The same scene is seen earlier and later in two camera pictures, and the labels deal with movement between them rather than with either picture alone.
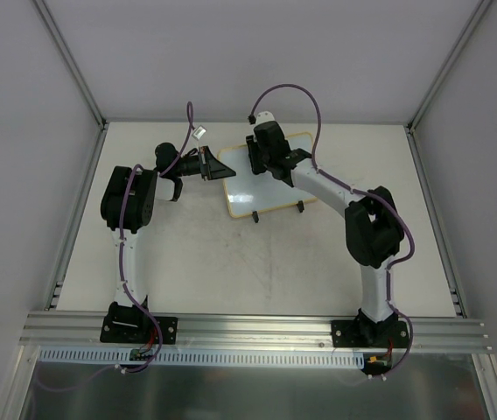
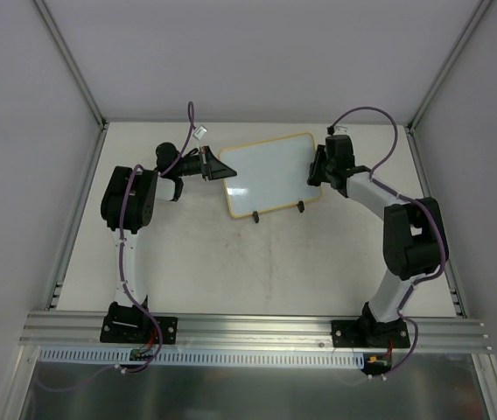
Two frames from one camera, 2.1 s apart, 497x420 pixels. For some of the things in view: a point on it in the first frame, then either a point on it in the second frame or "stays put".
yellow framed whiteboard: [247, 192] stays put
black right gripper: [252, 154] → [319, 165]
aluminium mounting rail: [83, 331] stays put
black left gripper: [205, 163] stays put
